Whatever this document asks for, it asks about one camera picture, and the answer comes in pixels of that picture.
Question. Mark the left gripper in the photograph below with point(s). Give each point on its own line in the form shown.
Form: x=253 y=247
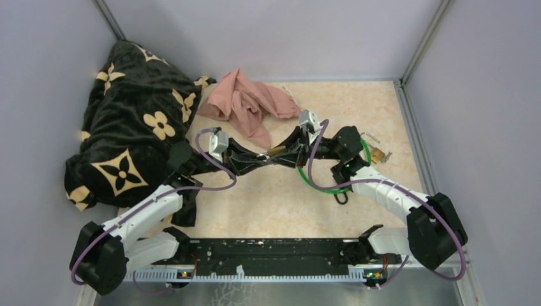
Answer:
x=237 y=166

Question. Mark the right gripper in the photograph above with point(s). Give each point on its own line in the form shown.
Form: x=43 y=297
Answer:
x=289 y=159

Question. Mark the brass padlock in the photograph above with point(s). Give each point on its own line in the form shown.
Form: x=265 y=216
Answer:
x=376 y=154
x=272 y=152

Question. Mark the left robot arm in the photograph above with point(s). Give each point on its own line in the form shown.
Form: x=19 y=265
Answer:
x=149 y=231

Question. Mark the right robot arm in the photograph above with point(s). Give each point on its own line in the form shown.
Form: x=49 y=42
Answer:
x=433 y=231

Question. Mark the pink cloth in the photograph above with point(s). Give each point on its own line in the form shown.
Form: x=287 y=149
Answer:
x=245 y=103

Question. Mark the black floral blanket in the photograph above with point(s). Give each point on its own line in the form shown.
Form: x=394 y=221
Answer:
x=139 y=107

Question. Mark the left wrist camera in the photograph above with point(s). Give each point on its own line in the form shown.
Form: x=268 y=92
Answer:
x=218 y=144

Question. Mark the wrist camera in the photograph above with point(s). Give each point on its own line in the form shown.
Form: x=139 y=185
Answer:
x=309 y=122
x=218 y=144

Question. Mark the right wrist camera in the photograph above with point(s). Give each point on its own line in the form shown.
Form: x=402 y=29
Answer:
x=309 y=122

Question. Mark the green cable lock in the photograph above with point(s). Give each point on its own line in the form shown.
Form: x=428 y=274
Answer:
x=350 y=151

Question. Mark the brass padlock on cable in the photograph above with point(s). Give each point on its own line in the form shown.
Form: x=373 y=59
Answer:
x=376 y=154

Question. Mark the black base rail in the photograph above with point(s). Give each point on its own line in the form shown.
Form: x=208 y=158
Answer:
x=274 y=256

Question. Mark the aluminium frame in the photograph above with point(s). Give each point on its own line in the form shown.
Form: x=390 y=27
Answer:
x=365 y=275

